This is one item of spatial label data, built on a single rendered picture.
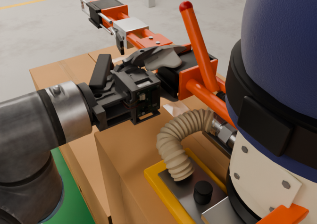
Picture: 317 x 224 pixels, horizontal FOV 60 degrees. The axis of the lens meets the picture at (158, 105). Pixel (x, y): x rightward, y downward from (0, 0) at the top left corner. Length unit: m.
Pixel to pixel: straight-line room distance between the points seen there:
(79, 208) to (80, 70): 0.84
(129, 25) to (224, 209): 0.45
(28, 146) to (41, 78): 1.45
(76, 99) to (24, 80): 2.52
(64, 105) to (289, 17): 0.30
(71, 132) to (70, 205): 1.41
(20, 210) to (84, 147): 0.87
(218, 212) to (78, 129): 0.23
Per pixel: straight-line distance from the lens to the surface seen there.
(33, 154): 0.43
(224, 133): 0.47
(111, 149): 0.55
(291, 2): 0.23
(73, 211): 1.78
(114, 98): 0.43
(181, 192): 0.46
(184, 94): 0.49
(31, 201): 0.48
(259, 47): 0.25
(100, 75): 0.48
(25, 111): 0.41
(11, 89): 2.85
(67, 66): 1.91
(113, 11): 0.76
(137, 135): 0.57
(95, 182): 1.18
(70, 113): 0.41
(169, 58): 0.48
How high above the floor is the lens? 1.49
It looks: 40 degrees down
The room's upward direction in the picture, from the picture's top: straight up
